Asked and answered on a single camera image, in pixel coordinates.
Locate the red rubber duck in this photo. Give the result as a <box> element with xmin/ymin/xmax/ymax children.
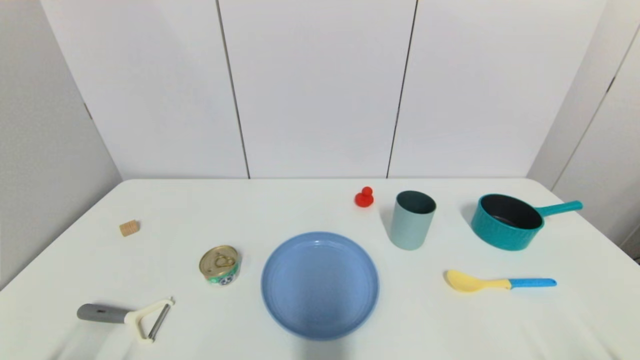
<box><xmin>354</xmin><ymin>186</ymin><xmax>375</xmax><ymax>208</ymax></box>

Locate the pale teal cup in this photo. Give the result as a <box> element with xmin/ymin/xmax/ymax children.
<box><xmin>389</xmin><ymin>190</ymin><xmax>437</xmax><ymax>251</ymax></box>

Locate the blue round plate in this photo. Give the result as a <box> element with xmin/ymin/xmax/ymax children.
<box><xmin>260</xmin><ymin>231</ymin><xmax>380</xmax><ymax>342</ymax></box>

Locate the small tin can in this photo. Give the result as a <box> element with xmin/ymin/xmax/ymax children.
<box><xmin>199</xmin><ymin>245</ymin><xmax>241</xmax><ymax>287</ymax></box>

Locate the yellow spoon blue handle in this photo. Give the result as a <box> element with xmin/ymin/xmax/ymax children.
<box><xmin>445</xmin><ymin>269</ymin><xmax>558</xmax><ymax>294</ymax></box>

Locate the teal saucepan with handle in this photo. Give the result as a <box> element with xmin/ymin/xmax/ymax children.
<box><xmin>470</xmin><ymin>193</ymin><xmax>584</xmax><ymax>251</ymax></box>

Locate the peeler with grey handle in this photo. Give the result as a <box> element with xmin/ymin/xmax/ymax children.
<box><xmin>76</xmin><ymin>297</ymin><xmax>175</xmax><ymax>344</ymax></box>

